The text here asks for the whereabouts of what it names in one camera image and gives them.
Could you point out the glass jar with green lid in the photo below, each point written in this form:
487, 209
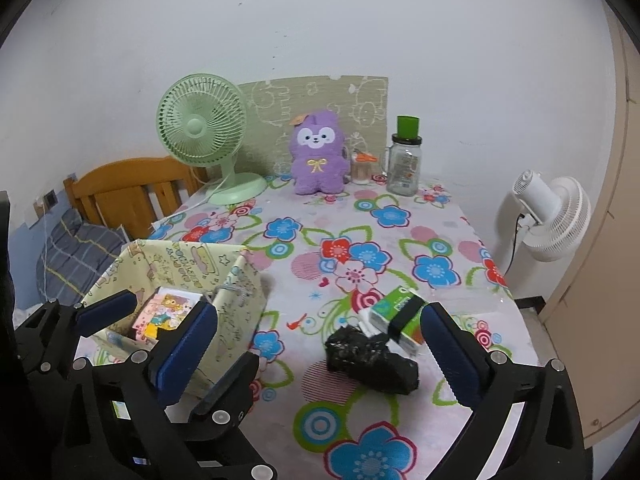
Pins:
402, 170

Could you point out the beige wooden cabinet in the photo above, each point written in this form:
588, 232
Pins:
615, 310

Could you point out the floral tablecloth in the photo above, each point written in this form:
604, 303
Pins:
425, 240

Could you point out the green patterned board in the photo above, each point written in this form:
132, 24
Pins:
270, 110

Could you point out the green desk fan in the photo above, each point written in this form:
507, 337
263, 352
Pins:
200, 125

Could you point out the yellow cartoon tissue pack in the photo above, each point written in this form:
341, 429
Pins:
170, 310

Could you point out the white standing fan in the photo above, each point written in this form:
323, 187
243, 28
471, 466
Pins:
550, 220

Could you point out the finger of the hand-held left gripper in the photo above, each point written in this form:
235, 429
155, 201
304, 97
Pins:
107, 312
230, 390

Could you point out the blue plaid pillow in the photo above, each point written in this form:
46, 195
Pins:
75, 250

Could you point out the green orange tissue pack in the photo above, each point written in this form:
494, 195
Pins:
390, 310

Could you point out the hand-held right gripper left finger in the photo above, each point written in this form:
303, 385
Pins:
182, 355

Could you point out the black plastic bag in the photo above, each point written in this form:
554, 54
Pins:
370, 360

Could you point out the purple plush toy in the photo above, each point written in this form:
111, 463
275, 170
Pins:
317, 170

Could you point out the pale yellow fabric storage box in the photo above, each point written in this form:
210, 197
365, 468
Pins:
200, 260

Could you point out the small jar with orange lid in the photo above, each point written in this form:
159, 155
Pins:
361, 172

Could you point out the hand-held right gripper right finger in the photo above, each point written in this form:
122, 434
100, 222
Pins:
452, 355

